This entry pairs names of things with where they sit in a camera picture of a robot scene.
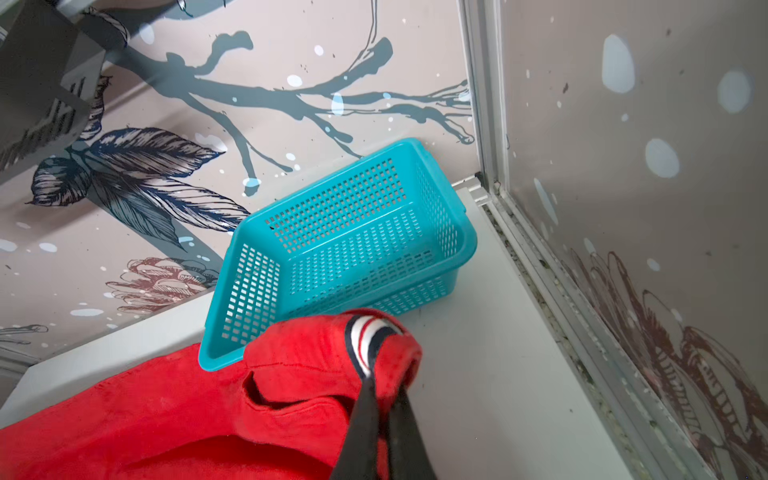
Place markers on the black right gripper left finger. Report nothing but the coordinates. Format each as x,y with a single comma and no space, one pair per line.
359,455

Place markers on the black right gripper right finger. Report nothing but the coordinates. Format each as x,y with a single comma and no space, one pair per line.
407,456

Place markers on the teal plastic basket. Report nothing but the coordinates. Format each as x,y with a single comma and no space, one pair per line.
387,232

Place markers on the red trousers with striped trim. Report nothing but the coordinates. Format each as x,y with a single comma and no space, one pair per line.
282,412

